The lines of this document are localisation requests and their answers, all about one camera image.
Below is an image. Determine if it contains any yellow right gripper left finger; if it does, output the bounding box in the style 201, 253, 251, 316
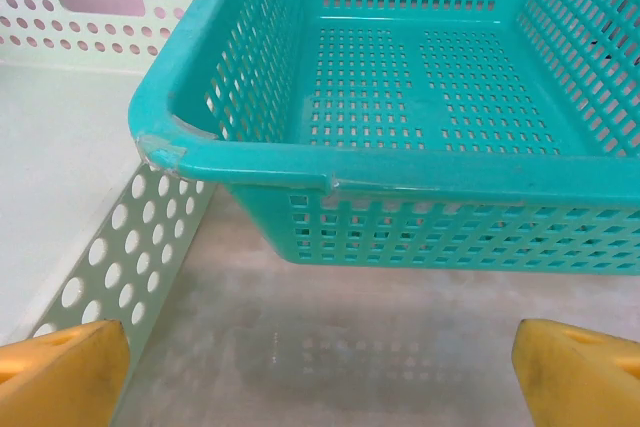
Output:
0, 319, 132, 427

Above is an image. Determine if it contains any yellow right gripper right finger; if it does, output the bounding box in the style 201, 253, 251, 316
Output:
511, 317, 640, 427

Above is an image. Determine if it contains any mint green perforated basket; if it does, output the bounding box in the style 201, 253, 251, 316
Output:
0, 0, 224, 427

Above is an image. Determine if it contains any teal plastic mesh basket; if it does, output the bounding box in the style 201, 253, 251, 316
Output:
126, 0, 640, 278

